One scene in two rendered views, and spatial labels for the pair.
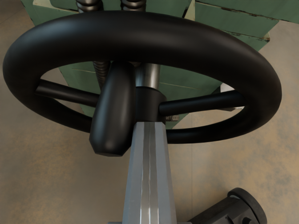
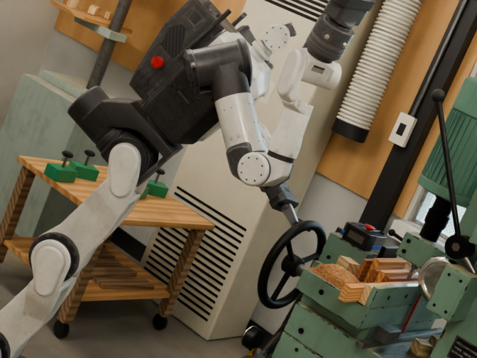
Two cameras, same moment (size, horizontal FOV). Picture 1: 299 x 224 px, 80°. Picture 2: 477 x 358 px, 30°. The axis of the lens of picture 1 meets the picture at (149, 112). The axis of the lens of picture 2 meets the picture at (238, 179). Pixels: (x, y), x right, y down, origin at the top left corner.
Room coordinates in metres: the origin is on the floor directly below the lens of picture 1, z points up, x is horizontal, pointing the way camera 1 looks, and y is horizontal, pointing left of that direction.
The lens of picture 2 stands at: (1.96, -1.69, 1.49)
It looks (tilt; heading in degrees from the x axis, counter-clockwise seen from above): 11 degrees down; 143
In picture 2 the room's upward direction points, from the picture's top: 23 degrees clockwise
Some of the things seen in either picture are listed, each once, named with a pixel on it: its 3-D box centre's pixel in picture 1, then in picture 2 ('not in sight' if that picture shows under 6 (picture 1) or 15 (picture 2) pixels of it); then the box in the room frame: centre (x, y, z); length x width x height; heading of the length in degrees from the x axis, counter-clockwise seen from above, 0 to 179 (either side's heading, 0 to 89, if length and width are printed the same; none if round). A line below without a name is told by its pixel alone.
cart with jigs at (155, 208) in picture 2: not in sight; (101, 235); (-1.17, 0.08, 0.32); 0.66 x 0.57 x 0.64; 108
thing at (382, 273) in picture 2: not in sight; (391, 280); (0.37, 0.10, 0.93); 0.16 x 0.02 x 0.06; 109
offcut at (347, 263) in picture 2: not in sight; (347, 266); (0.30, -0.01, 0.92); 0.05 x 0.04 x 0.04; 1
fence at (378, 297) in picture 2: not in sight; (423, 293); (0.42, 0.17, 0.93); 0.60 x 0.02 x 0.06; 109
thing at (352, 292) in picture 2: not in sight; (394, 290); (0.42, 0.06, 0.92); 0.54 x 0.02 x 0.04; 109
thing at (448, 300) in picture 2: not in sight; (455, 292); (0.63, 0.03, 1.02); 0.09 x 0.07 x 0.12; 109
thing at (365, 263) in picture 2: not in sight; (379, 269); (0.32, 0.09, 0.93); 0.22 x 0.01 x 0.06; 109
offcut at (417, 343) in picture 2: not in sight; (421, 347); (0.53, 0.13, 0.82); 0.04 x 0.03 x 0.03; 82
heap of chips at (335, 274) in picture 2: not in sight; (340, 275); (0.38, -0.10, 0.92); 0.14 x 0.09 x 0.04; 19
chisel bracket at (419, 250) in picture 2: not in sight; (426, 257); (0.42, 0.12, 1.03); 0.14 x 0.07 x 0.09; 19
